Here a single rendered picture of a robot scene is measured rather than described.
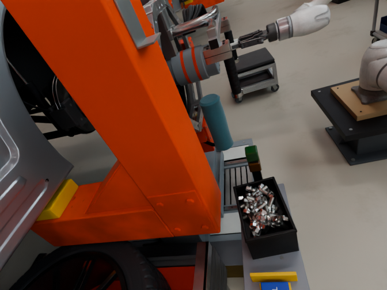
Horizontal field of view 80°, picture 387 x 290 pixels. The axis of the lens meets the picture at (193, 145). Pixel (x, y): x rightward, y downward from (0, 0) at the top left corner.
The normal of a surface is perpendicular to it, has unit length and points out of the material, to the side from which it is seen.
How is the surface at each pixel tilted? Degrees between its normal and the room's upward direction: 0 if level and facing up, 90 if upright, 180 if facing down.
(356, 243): 0
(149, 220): 90
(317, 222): 0
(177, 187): 90
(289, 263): 0
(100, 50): 90
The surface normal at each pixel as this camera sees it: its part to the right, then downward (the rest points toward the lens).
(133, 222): -0.11, 0.64
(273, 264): -0.33, -0.74
